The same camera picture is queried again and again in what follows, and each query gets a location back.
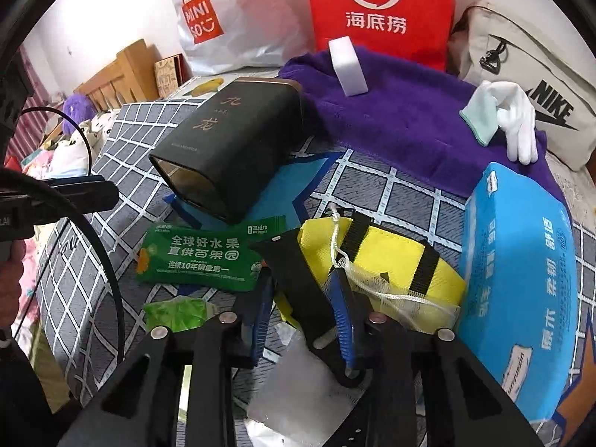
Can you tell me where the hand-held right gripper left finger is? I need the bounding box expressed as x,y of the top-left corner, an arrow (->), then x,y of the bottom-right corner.
58,267 -> 275,447

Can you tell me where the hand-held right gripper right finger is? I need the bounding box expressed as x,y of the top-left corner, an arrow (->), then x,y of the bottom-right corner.
328,267 -> 545,447

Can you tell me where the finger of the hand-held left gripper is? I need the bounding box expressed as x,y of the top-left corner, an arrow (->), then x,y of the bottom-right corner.
47,174 -> 119,217

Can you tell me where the white mesh bag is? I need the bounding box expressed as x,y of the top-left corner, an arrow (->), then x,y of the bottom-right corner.
326,205 -> 462,324

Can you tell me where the small green tissue pack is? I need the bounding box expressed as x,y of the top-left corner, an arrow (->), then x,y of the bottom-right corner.
143,298 -> 221,337

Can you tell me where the yellow bag with black straps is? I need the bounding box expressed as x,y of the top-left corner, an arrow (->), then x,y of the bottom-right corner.
251,212 -> 467,385

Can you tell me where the green wet wipe packet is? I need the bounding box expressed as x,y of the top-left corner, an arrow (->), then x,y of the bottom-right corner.
135,215 -> 287,292

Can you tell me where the person's left hand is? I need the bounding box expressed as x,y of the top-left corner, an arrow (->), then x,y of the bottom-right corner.
0,241 -> 31,336

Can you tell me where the white spotted plush toy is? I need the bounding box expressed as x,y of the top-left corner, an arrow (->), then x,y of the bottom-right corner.
69,111 -> 123,152

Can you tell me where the clear plastic bag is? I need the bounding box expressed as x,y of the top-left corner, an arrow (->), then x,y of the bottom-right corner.
246,326 -> 373,447

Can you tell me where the purple plush toy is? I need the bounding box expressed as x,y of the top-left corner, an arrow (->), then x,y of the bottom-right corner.
62,93 -> 97,124

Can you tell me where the red striped curtain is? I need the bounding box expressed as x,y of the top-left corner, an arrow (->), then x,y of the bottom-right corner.
8,53 -> 53,161

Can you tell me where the wooden headboard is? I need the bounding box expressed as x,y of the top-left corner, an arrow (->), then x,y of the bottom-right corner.
73,38 -> 160,109

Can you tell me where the grey checked bed sheet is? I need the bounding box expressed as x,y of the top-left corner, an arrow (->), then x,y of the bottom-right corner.
35,86 -> 596,447

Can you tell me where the brown printed box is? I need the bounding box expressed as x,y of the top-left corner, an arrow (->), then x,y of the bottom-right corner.
153,54 -> 188,99

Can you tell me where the black box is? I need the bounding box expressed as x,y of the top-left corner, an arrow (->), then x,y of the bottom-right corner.
149,77 -> 304,224

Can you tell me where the blue tissue pack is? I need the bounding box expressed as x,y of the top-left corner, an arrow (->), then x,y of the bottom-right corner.
457,162 -> 581,425

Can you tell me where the purple towel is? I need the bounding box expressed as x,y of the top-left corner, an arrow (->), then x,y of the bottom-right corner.
278,49 -> 566,202

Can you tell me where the white plastic shopping bag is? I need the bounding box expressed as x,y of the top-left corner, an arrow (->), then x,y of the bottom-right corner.
165,0 -> 318,76

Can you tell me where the light green cloth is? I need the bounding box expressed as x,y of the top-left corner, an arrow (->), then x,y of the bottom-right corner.
459,88 -> 503,145

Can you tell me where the white sponge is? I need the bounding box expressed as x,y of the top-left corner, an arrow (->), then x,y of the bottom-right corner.
328,37 -> 370,98

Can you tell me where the white glove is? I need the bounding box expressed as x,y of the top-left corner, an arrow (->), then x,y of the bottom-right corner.
481,80 -> 539,167

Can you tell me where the beige canvas bag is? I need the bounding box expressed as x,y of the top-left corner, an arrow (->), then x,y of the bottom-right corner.
448,2 -> 596,171

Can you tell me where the red paper bag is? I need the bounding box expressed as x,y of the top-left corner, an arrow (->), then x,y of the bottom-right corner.
304,0 -> 456,73

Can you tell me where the black cable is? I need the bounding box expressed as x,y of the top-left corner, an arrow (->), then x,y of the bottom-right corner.
18,106 -> 127,371

